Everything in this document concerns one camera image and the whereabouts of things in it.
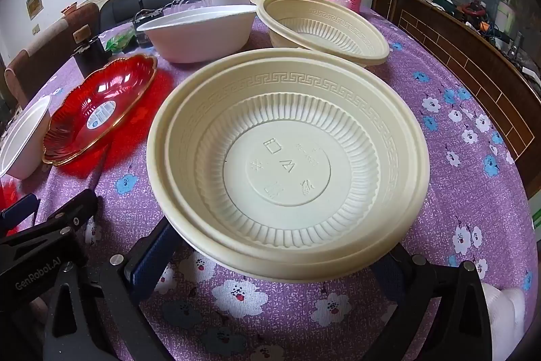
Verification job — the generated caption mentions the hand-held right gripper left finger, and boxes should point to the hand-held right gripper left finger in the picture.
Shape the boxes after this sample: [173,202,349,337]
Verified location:
[42,215,184,361]

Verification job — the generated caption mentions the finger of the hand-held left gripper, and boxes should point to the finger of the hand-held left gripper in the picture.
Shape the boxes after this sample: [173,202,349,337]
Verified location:
[25,188,99,243]
[0,194,38,237]

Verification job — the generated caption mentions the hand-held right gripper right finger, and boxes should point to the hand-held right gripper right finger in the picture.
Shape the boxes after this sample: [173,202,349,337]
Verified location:
[371,243,493,361]

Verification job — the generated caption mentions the white foam bowl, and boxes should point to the white foam bowl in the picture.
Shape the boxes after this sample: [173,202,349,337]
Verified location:
[0,95,52,181]
[136,5,257,64]

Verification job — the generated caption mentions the white rounded object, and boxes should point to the white rounded object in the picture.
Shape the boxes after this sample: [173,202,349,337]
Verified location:
[481,283,527,346]

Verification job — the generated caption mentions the red gold-rimmed plate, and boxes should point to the red gold-rimmed plate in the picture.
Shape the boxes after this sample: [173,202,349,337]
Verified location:
[42,53,158,166]

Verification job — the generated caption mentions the purple floral tablecloth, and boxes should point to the purple floral tablecloth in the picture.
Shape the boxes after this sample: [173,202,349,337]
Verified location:
[0,1,534,361]

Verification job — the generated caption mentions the small dark corked bottle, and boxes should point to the small dark corked bottle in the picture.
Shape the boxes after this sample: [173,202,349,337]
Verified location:
[73,29,111,75]

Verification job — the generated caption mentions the brown armchair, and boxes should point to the brown armchair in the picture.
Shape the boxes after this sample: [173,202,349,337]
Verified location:
[4,2,100,105]

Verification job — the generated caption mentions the green packet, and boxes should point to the green packet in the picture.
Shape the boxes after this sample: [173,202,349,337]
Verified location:
[105,32,138,53]

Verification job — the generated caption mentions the wooden cabinet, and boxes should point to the wooden cabinet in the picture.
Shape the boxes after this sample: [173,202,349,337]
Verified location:
[391,0,541,202]

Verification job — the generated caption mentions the clear plastic containers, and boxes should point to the clear plastic containers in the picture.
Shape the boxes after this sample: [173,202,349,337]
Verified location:
[171,0,211,13]

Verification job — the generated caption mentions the clutter of small cabinet items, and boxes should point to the clutter of small cabinet items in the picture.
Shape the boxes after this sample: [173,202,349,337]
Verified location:
[391,0,541,91]

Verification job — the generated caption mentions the pale green bottle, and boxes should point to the pale green bottle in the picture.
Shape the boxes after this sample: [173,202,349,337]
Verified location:
[496,0,515,32]

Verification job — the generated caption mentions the yellow wall sign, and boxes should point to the yellow wall sign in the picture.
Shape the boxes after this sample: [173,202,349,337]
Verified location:
[25,0,45,20]

